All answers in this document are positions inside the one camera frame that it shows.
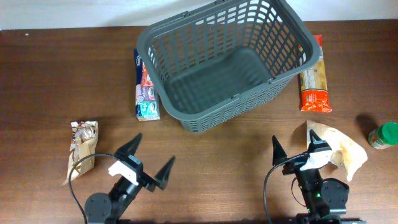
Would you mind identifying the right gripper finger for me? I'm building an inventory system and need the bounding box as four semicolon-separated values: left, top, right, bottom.
272;135;287;166
309;129;323;144

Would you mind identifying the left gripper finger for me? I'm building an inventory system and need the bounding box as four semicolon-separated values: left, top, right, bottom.
154;156;176;190
114;133;142;157

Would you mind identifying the red orange pasta packet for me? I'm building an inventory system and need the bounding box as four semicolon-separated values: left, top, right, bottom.
299;34;332;113

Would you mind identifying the green lid jar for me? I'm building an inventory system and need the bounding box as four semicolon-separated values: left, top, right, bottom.
368;122;398;149

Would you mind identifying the grey plastic shopping basket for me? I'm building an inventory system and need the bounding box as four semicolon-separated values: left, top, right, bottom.
137;0;320;133

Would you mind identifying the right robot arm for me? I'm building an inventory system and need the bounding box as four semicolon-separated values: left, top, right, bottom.
263;129;365;224

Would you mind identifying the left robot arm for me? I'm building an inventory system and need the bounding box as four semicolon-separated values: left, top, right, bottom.
84;133;176;224

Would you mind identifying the multicolour tissue pack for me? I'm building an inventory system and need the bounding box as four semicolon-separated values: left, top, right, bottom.
134;49;160;121

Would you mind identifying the beige crumpled paper bag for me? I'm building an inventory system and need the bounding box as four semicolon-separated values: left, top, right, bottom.
306;120;368;182

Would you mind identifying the small brown snack bag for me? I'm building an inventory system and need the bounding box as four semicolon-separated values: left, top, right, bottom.
62;121;98;185

